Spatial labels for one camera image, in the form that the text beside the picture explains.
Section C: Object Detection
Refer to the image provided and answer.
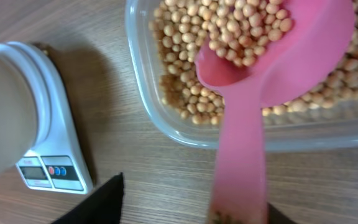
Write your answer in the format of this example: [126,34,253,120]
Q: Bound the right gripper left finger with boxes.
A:
[52,172,124,224]

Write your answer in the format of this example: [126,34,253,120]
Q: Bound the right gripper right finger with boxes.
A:
[268,204,296,224]

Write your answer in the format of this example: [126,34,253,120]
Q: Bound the pink measuring scoop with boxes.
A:
[196,0,356,224]

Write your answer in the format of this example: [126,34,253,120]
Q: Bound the white digital kitchen scale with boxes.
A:
[0,41,93,195]

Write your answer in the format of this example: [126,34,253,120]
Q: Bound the white bowl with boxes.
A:
[0,58,38,174]

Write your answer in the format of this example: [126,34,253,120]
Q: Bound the soybeans in scoop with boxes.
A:
[208,0,295,67]

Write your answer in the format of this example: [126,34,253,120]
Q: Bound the clear plastic container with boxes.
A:
[125,0,358,152]

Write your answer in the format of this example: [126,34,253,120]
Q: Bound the yellow soybeans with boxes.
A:
[149,0,358,125]

